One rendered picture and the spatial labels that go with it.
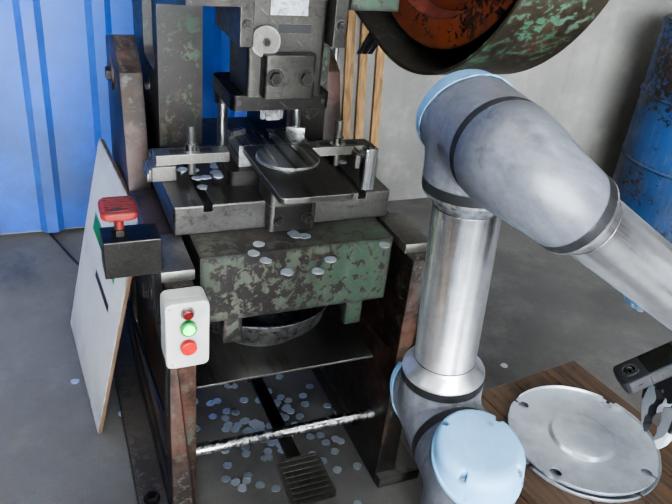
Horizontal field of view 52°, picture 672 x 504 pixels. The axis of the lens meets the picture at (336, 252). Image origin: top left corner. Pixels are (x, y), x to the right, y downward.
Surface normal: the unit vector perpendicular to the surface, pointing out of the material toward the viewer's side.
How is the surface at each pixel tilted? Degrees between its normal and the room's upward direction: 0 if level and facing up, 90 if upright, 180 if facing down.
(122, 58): 31
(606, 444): 0
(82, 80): 90
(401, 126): 90
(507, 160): 70
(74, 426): 0
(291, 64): 90
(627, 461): 0
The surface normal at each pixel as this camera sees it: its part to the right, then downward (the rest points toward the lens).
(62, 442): 0.10, -0.87
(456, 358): 0.16, 0.50
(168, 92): 0.37, 0.49
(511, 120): -0.21, -0.52
